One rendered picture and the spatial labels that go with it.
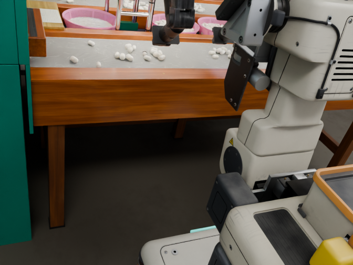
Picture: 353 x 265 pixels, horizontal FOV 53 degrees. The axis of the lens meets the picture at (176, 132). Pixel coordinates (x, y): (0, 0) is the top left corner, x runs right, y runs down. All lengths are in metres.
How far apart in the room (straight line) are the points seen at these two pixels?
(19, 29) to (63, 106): 0.32
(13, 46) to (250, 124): 0.72
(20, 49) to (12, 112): 0.22
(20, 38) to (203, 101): 0.73
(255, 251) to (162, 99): 0.79
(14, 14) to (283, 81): 0.75
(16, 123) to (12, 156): 0.14
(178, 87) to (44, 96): 0.49
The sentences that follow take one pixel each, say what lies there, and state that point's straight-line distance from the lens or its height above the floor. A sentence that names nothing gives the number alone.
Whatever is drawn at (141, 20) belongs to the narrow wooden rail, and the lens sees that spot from 2.05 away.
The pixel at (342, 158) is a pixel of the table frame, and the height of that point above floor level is 0.21.
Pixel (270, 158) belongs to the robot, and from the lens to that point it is 1.02.
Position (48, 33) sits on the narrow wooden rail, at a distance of 1.64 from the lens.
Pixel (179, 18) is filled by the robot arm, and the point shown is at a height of 1.03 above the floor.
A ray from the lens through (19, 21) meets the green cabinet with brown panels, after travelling 1.12.
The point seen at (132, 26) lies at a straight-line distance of 2.01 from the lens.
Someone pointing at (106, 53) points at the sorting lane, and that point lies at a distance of 1.53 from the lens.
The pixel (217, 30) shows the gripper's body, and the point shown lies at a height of 0.89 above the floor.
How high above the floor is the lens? 1.37
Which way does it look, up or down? 35 degrees down
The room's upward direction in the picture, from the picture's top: 13 degrees clockwise
